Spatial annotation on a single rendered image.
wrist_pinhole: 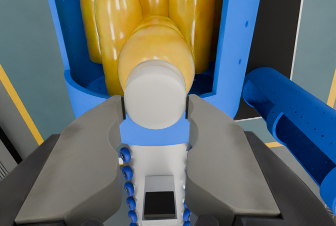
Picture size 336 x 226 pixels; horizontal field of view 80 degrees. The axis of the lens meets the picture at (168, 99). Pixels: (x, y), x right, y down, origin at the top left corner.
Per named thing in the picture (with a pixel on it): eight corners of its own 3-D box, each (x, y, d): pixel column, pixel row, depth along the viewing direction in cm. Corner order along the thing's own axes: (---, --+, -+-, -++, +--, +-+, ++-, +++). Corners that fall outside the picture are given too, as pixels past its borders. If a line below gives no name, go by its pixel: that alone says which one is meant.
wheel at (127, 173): (128, 184, 63) (134, 180, 64) (127, 173, 61) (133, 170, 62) (121, 175, 66) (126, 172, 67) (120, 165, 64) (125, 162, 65)
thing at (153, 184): (145, 180, 71) (142, 225, 57) (144, 172, 69) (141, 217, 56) (173, 180, 71) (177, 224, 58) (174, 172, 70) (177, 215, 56)
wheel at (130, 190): (130, 199, 66) (135, 196, 68) (129, 190, 64) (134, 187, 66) (123, 190, 69) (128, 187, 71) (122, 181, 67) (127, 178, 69)
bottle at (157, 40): (154, 1, 27) (147, 12, 11) (191, 36, 30) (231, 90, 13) (123, 41, 30) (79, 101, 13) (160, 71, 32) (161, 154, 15)
